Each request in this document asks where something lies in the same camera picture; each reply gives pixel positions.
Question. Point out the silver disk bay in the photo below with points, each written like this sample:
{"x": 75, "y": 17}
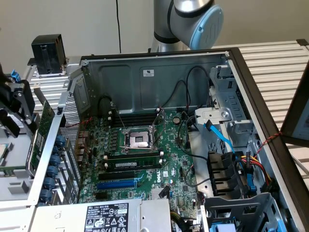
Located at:
{"x": 217, "y": 113}

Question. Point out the bare green RAM stick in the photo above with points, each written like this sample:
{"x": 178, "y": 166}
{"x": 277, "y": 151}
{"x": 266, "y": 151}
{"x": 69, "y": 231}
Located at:
{"x": 12, "y": 169}

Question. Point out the blue slot clip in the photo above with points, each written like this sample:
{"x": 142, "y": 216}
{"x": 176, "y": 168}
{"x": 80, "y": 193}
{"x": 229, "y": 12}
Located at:
{"x": 55, "y": 160}
{"x": 46, "y": 195}
{"x": 56, "y": 150}
{"x": 60, "y": 141}
{"x": 52, "y": 171}
{"x": 49, "y": 183}

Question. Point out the black box device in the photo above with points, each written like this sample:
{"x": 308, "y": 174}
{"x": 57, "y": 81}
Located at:
{"x": 47, "y": 53}

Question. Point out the coin cell battery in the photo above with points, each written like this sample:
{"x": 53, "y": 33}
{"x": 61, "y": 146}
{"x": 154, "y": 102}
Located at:
{"x": 176, "y": 120}

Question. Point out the dark framed panel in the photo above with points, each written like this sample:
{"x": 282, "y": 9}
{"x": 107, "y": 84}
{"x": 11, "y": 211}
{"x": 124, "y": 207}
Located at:
{"x": 294, "y": 120}

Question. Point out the silver power supply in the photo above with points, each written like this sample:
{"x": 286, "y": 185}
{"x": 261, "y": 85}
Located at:
{"x": 154, "y": 215}

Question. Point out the open grey PC case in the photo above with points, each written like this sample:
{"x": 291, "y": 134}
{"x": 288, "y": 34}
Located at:
{"x": 166, "y": 82}

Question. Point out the green graphics card black fan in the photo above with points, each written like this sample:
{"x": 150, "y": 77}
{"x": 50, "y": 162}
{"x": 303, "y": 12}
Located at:
{"x": 44, "y": 120}

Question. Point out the CPU socket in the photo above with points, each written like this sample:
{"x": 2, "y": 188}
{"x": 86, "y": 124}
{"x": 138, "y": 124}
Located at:
{"x": 138, "y": 140}

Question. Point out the blue plastic latch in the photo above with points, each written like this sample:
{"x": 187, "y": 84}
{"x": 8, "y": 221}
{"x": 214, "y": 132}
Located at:
{"x": 251, "y": 187}

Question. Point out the black plastic fan shroud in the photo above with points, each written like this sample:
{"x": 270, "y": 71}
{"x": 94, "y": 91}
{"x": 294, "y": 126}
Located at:
{"x": 219, "y": 169}

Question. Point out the green Dell motherboard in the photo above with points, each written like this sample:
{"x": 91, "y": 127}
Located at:
{"x": 169, "y": 145}

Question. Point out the short black expansion slot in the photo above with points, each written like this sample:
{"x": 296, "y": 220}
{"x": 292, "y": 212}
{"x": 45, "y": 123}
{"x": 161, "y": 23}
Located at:
{"x": 101, "y": 195}

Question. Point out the CPU chip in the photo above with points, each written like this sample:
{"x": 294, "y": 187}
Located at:
{"x": 3, "y": 152}

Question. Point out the black RAM slot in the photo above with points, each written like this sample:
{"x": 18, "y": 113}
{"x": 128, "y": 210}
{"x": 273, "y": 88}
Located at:
{"x": 135, "y": 122}
{"x": 135, "y": 116}
{"x": 132, "y": 156}

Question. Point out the small silver heat sink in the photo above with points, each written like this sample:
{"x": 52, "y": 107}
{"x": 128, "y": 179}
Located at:
{"x": 155, "y": 193}

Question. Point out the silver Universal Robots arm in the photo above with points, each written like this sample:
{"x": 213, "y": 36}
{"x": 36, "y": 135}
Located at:
{"x": 173, "y": 21}

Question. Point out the silver socket cover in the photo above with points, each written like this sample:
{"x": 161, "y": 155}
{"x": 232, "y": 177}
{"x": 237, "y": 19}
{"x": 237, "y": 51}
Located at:
{"x": 157, "y": 118}

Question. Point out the thin locking lever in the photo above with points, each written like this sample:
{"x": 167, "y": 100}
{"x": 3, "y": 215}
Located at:
{"x": 135, "y": 147}
{"x": 118, "y": 114}

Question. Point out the grey disk bay cage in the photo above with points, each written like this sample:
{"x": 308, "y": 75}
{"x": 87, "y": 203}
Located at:
{"x": 256, "y": 205}

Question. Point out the long black expansion slot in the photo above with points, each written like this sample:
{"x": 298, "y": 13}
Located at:
{"x": 116, "y": 176}

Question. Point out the blue disk rail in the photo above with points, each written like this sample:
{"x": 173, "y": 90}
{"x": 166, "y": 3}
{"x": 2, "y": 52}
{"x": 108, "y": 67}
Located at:
{"x": 15, "y": 76}

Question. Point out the white case label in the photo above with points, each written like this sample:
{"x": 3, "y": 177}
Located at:
{"x": 148, "y": 73}

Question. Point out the grey parts rack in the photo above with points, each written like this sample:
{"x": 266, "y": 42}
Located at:
{"x": 24, "y": 154}

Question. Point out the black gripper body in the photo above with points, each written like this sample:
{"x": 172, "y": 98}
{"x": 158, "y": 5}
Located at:
{"x": 4, "y": 89}

